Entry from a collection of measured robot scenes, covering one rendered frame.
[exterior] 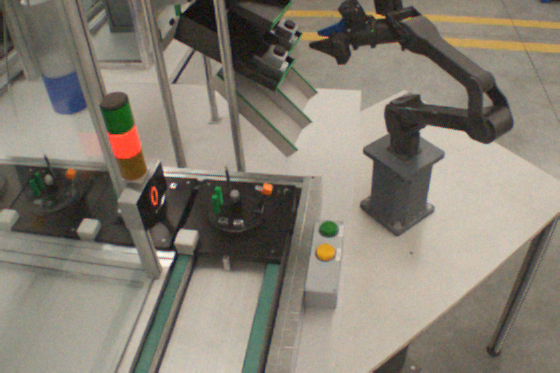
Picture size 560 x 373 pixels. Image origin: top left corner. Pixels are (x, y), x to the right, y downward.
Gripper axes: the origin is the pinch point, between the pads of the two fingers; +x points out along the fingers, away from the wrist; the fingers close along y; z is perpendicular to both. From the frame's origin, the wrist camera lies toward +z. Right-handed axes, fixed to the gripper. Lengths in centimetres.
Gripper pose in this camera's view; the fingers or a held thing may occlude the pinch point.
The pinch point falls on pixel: (327, 37)
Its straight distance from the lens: 120.8
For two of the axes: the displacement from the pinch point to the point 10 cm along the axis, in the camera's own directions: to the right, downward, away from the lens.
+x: -9.0, 0.3, 4.4
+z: -2.9, -8.1, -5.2
